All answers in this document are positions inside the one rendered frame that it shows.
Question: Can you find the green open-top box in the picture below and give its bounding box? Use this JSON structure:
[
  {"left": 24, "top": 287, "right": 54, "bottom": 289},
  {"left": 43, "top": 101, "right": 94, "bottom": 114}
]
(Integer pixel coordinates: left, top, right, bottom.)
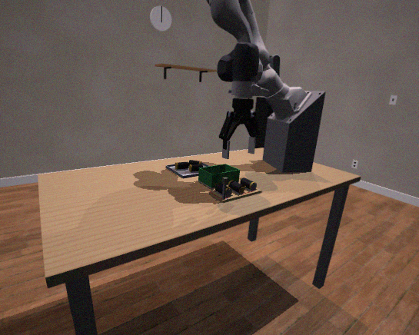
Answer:
[{"left": 198, "top": 164, "right": 240, "bottom": 188}]

